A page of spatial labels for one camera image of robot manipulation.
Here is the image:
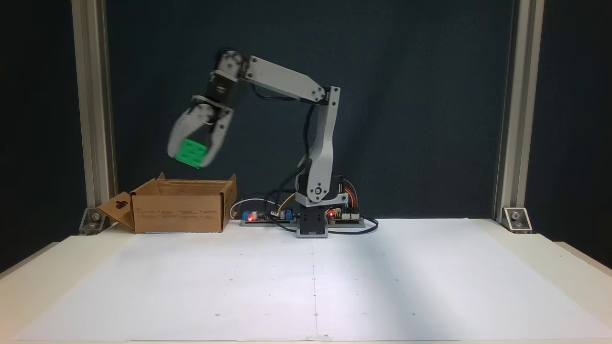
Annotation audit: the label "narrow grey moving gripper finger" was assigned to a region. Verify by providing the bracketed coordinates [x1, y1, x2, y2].
[198, 109, 235, 169]

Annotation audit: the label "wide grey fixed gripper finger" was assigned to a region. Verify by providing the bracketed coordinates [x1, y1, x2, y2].
[167, 102, 214, 159]

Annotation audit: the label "green dice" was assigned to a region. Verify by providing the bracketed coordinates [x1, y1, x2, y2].
[175, 139, 209, 169]

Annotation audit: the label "brown cardboard box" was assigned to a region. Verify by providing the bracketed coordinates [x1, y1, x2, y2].
[98, 172, 238, 234]

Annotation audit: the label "circuit board with blue parts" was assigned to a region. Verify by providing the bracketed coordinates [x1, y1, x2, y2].
[240, 209, 298, 227]

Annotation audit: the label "circuit board with white connectors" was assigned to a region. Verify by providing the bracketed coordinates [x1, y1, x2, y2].
[327, 208, 366, 227]

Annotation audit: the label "white cable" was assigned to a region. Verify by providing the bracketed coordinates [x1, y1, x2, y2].
[229, 196, 271, 220]

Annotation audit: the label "aluminium frame post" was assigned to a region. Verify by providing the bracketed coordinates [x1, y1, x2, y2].
[492, 0, 546, 223]
[72, 0, 118, 213]

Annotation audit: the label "metal corner bracket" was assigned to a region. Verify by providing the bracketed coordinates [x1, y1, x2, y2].
[503, 207, 533, 234]
[79, 207, 107, 235]

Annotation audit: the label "coloured jumper wires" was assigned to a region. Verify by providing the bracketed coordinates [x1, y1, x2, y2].
[340, 178, 359, 213]

